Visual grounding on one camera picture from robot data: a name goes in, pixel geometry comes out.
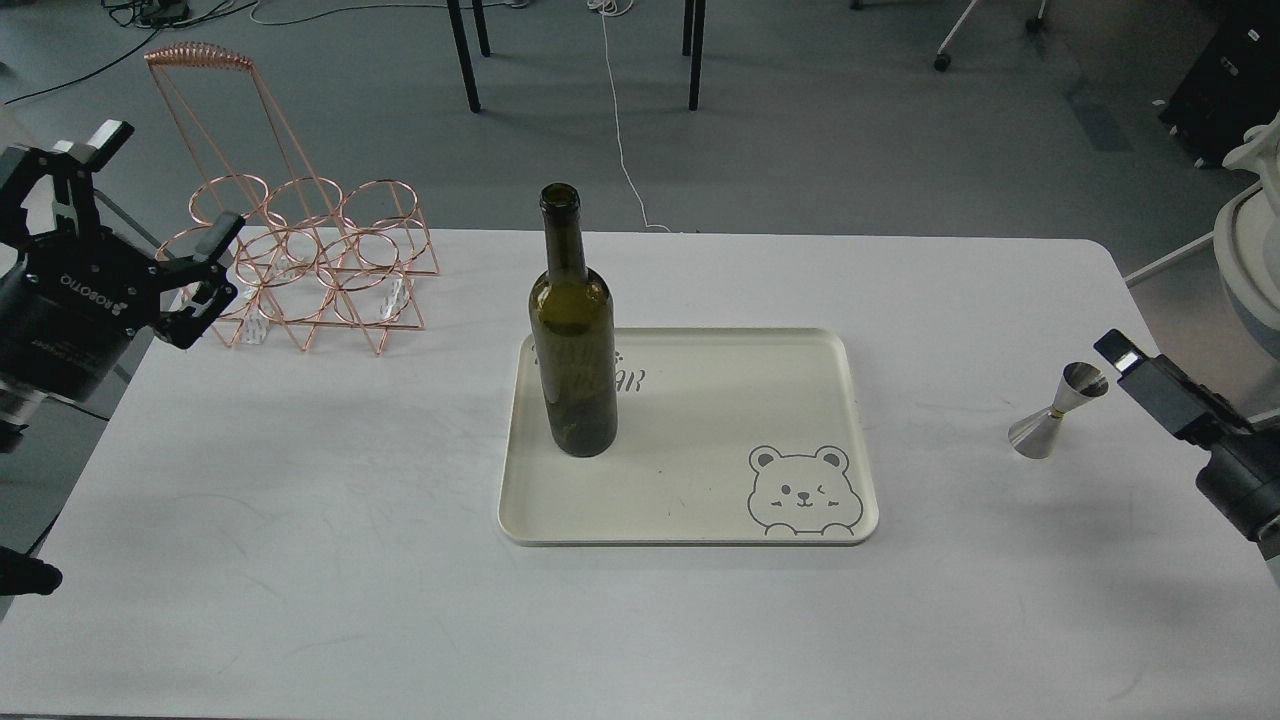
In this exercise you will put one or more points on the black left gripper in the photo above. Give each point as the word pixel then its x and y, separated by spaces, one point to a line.
pixel 79 292

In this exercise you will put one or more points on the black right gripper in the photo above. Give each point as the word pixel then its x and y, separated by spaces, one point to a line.
pixel 1241 479

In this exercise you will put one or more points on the copper wire wine rack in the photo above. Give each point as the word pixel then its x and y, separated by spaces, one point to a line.
pixel 314 255

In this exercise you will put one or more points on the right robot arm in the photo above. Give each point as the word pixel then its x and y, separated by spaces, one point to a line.
pixel 1272 560

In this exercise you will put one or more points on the black box on floor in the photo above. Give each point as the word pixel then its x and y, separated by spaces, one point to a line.
pixel 1232 86

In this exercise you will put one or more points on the cream bear serving tray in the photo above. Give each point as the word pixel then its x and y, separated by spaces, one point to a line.
pixel 727 436

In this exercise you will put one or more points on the office chair wheel base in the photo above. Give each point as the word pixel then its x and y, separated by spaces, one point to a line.
pixel 943 40

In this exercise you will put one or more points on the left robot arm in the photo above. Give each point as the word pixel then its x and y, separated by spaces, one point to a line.
pixel 79 292

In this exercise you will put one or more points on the dark green wine bottle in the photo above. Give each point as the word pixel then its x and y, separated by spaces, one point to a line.
pixel 570 309

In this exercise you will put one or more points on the steel double jigger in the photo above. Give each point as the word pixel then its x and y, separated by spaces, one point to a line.
pixel 1036 435

